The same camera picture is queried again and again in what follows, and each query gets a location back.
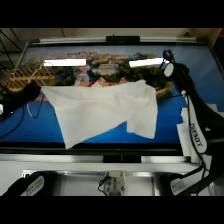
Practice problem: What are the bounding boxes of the white shirt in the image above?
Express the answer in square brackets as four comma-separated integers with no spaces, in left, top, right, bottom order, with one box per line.
[40,79,160,150]

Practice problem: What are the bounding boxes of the silver frame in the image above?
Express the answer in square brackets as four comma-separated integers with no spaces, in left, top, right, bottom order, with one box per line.
[0,35,224,197]

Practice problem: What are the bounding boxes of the black cable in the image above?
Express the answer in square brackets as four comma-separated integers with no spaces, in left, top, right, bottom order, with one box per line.
[0,94,45,140]
[97,175,112,197]

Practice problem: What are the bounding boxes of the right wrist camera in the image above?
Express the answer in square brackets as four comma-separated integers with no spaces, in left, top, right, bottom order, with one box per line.
[162,49,176,69]

